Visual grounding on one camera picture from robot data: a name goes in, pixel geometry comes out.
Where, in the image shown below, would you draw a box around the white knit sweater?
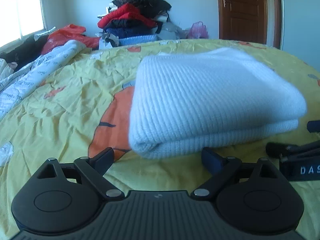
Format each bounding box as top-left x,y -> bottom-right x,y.
129,47 -> 307,159

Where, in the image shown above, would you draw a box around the black and white crumpled clothes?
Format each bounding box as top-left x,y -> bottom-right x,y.
99,33 -> 120,50

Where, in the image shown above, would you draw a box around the pile of dark clothes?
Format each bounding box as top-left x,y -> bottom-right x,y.
99,0 -> 171,39

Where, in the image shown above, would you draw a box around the yellow cartoon bed sheet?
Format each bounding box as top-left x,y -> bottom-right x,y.
1,39 -> 319,239

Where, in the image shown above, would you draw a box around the white printed quilt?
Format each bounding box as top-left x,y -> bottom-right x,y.
1,40 -> 86,119

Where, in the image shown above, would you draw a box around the black garment by window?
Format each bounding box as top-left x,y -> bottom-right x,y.
0,35 -> 48,71

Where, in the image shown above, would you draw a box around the brown wooden door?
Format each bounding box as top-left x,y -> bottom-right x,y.
217,0 -> 284,49

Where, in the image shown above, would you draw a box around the red plastic bag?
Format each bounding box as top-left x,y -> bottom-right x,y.
41,24 -> 100,55

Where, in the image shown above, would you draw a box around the pink plastic bag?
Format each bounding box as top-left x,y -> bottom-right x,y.
187,21 -> 209,39

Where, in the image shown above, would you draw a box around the light blue knit garment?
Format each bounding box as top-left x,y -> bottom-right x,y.
119,35 -> 160,46

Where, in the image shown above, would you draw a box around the window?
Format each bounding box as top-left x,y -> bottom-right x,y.
1,0 -> 46,47

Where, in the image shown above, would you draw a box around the red jacket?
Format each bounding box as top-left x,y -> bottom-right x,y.
97,3 -> 156,29

